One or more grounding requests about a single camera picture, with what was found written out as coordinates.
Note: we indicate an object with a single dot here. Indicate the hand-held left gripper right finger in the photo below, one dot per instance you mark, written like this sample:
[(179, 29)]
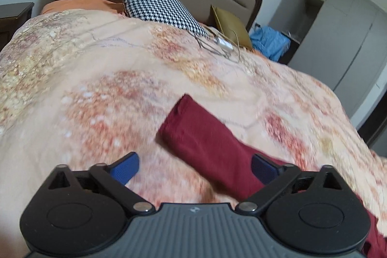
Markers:
[(263, 169)]

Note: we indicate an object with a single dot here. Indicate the black white checkered pillow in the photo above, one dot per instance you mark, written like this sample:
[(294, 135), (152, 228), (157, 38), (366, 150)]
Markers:
[(160, 7)]

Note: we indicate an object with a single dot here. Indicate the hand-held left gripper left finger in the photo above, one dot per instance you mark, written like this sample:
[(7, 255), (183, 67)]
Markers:
[(127, 169)]

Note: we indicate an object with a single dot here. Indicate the grey wardrobe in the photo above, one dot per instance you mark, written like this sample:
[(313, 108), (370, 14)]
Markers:
[(341, 28)]

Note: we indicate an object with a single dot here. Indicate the orange pillow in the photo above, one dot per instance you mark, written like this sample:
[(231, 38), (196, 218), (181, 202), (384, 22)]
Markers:
[(81, 4)]

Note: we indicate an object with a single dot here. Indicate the dark wooden nightstand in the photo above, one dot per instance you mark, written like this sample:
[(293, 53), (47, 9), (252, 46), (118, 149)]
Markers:
[(13, 17)]

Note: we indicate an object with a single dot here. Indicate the blue cloth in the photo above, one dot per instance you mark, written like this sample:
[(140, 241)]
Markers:
[(267, 40)]

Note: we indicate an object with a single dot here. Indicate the maroon sweater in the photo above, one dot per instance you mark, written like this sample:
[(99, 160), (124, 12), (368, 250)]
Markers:
[(211, 149)]

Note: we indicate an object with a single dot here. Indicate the floral peach blanket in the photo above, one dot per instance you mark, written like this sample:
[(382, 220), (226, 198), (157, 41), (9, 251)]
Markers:
[(90, 88)]

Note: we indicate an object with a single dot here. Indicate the olive green pillow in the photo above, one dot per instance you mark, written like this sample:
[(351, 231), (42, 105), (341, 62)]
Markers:
[(231, 25)]

